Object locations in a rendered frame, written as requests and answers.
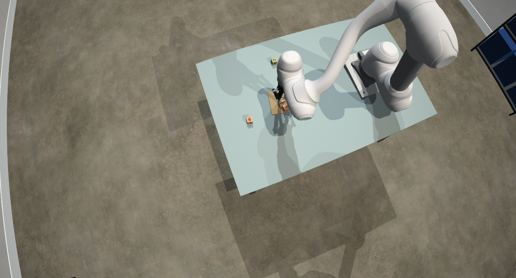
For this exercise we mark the tan flat mat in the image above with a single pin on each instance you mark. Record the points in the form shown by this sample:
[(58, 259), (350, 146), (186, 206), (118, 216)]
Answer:
[(276, 108)]

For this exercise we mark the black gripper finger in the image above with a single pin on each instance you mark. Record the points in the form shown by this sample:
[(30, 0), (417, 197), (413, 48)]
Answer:
[(277, 94)]

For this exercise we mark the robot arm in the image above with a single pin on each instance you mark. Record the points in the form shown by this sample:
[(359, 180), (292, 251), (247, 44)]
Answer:
[(430, 40)]

